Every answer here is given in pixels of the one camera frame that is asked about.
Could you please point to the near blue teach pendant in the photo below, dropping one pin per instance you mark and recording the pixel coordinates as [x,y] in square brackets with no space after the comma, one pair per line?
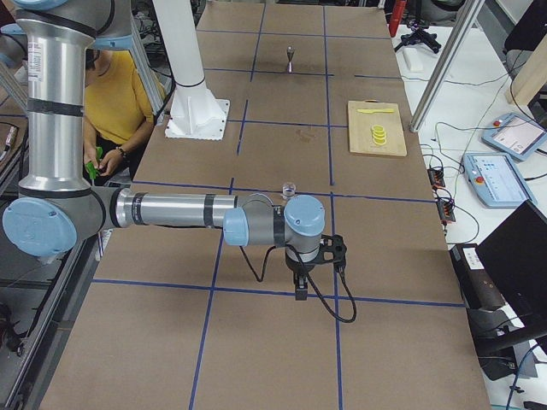
[496,180]

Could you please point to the far blue teach pendant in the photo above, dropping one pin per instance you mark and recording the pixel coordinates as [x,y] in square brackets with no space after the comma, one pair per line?
[515,135]

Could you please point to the wooden cutting board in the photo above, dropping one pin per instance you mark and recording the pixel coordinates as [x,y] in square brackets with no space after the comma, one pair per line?
[360,139]

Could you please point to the small clear glass cup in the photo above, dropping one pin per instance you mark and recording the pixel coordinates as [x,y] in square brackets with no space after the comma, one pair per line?
[288,191]

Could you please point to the steel jigger measuring cup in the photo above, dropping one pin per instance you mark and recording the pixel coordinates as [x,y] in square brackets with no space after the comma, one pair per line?
[290,54]

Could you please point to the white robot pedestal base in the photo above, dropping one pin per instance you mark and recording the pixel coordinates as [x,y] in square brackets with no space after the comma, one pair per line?
[195,113]

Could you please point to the white foam block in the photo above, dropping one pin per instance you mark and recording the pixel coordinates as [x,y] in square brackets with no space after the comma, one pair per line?
[412,60]

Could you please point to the aluminium frame post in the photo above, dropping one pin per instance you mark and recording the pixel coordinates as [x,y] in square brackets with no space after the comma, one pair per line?
[464,22]

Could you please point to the person in yellow shirt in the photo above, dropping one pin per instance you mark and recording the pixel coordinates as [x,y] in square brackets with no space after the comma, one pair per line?
[118,117]

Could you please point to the blue teach pendant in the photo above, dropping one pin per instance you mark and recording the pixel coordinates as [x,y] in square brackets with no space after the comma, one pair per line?
[496,180]
[515,135]

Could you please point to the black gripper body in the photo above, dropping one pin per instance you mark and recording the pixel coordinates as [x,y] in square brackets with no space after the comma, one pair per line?
[297,268]

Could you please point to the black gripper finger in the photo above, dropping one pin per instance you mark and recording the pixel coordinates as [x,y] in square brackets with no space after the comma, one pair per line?
[301,292]

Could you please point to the lemon slice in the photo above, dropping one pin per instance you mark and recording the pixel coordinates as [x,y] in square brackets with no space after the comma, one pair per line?
[379,135]

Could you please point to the black computer monitor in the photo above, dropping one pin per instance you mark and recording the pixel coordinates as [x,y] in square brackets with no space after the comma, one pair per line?
[514,255]

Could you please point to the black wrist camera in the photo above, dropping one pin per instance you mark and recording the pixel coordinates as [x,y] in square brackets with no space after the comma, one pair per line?
[333,250]

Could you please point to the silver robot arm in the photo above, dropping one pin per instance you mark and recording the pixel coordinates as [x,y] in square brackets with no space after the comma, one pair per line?
[57,207]

